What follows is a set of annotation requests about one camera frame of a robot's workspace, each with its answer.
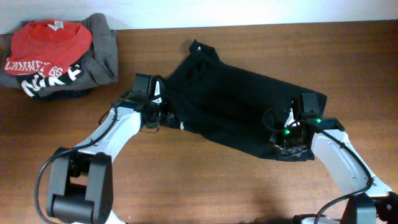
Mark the black t-shirt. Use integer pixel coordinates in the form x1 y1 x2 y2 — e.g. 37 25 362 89
162 40 315 162

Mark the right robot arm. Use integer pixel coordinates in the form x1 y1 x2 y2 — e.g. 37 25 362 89
272 93 397 224

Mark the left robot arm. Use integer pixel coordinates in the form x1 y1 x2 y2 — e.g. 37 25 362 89
35 73 167 223

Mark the grey folded garment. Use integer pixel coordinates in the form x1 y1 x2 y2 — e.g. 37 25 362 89
1 13 119 97

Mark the dark blue folded garment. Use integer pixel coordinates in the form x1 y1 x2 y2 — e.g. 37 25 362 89
33 89 93 101

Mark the black white lettered shirt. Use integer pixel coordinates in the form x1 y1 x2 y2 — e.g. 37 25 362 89
16 64 83 97

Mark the red folded shirt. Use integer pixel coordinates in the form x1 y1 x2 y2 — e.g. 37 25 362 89
4 20 93 77

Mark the left black cable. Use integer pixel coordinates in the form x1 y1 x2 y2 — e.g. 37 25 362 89
34 74 162 224

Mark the black cable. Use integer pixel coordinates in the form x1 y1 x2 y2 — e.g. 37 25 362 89
262 107 374 224
34 74 162 224

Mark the right black cable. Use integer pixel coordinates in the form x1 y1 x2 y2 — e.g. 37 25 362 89
262 107 374 224

